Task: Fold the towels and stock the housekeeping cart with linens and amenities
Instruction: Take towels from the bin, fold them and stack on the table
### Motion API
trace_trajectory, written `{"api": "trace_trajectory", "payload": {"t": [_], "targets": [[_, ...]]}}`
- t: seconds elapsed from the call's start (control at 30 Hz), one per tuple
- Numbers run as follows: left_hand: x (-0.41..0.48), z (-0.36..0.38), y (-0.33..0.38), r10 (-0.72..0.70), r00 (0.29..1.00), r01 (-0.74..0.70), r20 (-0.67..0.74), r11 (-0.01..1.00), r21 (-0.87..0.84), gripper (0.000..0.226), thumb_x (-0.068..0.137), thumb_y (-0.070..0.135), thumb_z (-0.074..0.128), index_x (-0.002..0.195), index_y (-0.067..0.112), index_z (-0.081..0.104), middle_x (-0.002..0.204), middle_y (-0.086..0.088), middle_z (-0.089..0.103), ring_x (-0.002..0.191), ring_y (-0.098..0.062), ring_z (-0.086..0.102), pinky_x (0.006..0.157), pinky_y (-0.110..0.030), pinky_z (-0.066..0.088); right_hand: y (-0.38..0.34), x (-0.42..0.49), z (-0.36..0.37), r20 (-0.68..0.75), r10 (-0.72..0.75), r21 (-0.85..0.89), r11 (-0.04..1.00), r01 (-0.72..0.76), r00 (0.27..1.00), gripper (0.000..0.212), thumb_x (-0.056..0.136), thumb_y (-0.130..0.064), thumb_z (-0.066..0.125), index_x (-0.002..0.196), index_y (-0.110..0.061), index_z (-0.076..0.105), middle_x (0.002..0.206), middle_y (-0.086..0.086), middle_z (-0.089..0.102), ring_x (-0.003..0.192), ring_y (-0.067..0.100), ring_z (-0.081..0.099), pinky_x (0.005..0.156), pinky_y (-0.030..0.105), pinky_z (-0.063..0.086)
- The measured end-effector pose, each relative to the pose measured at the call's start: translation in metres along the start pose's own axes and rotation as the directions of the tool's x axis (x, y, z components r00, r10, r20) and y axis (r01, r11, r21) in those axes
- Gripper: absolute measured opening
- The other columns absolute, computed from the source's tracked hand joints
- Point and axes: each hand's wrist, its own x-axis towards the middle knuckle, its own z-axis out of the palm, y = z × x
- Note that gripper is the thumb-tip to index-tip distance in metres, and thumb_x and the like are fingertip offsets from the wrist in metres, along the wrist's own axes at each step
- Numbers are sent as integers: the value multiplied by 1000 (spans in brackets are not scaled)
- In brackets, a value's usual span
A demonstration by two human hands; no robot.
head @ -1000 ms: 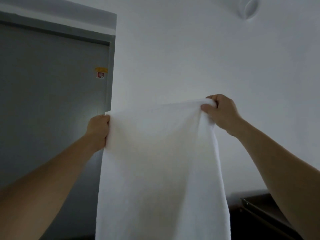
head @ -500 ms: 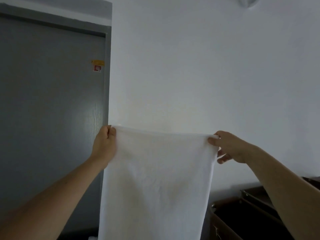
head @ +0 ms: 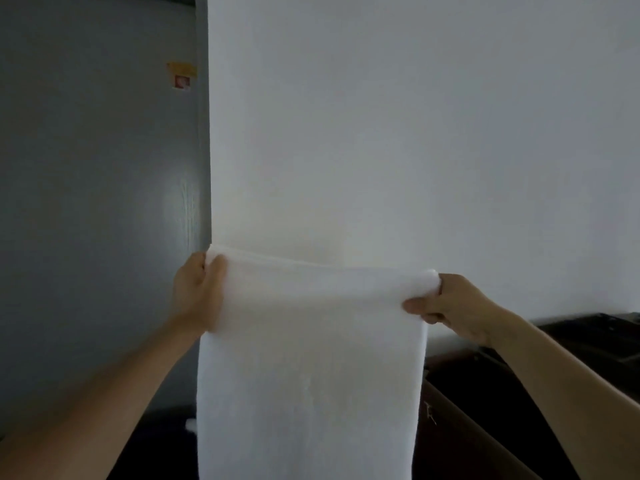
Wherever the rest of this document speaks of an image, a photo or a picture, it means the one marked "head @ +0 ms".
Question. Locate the person's right forearm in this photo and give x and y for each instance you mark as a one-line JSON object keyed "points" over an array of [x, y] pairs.
{"points": [[575, 384]]}

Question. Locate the person's left hand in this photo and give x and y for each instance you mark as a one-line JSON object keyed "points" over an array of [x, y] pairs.
{"points": [[197, 294]]}

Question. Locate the person's right hand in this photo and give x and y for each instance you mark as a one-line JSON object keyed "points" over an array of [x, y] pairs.
{"points": [[460, 304]]}

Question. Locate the grey door frame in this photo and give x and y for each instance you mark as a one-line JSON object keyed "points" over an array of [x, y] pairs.
{"points": [[202, 119]]}

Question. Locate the brown housekeeping cart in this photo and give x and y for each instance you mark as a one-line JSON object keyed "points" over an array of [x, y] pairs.
{"points": [[475, 429]]}

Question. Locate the navy laundry hamper white frame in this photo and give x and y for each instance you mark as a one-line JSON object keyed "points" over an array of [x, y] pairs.
{"points": [[150, 444]]}

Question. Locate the person's left forearm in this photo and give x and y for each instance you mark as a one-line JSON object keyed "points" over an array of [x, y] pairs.
{"points": [[85, 409]]}

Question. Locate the white towel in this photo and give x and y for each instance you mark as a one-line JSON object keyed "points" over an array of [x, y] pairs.
{"points": [[310, 374]]}

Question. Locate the grey door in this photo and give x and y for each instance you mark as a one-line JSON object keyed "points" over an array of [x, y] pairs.
{"points": [[90, 194]]}

